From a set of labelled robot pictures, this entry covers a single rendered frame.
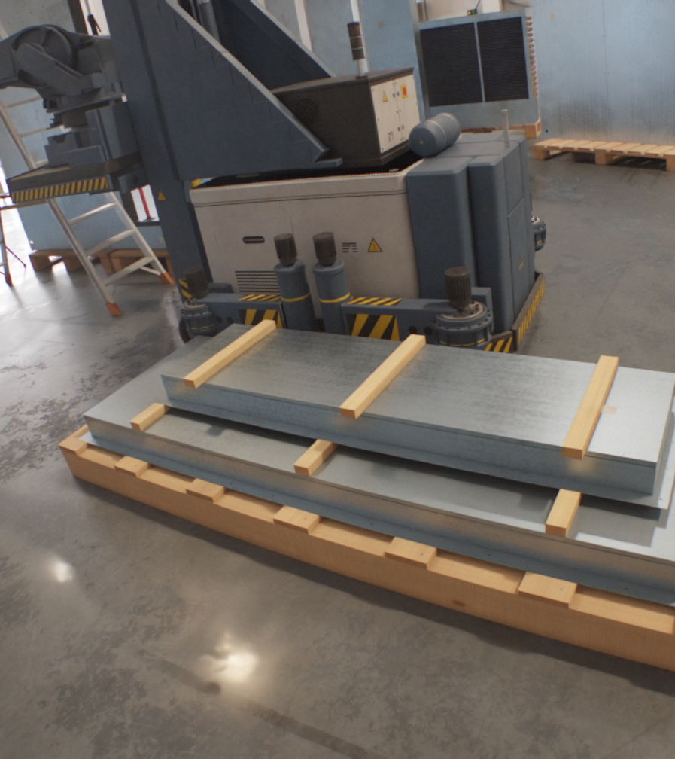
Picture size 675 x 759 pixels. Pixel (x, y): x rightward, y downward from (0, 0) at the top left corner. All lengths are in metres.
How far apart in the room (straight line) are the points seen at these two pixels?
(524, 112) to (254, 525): 6.71
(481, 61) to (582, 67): 1.73
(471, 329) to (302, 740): 1.44
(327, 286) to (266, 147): 0.67
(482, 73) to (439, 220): 5.73
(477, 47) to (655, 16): 2.50
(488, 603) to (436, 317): 1.11
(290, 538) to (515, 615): 0.67
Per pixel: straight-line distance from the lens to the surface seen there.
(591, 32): 6.59
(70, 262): 5.84
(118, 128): 3.16
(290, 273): 2.54
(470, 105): 8.10
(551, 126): 6.94
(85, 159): 3.18
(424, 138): 2.61
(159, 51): 3.02
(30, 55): 3.47
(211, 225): 2.96
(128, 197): 5.14
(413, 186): 2.41
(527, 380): 1.86
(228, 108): 2.83
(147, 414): 2.30
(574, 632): 1.62
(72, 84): 3.41
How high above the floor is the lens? 1.33
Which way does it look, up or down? 28 degrees down
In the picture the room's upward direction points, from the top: 11 degrees counter-clockwise
